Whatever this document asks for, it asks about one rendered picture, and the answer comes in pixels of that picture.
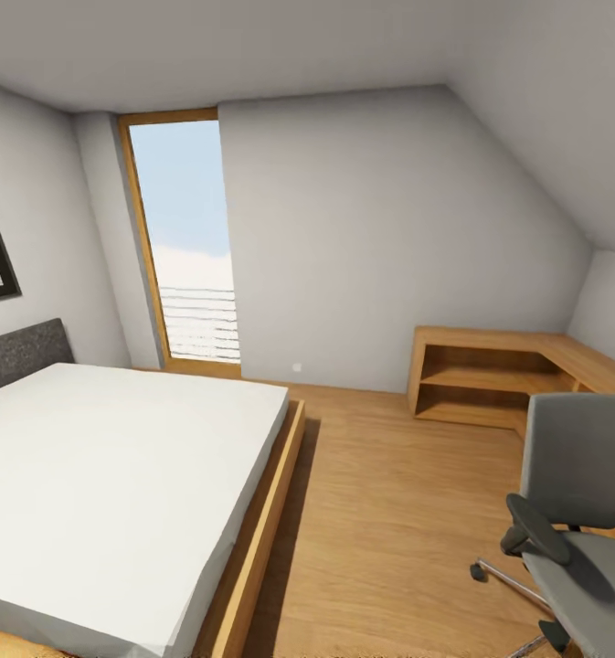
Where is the swivel chair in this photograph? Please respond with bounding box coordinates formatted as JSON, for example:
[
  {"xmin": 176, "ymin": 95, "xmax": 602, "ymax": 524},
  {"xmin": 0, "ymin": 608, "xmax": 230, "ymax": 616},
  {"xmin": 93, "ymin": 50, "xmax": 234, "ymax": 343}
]
[{"xmin": 470, "ymin": 392, "xmax": 615, "ymax": 658}]

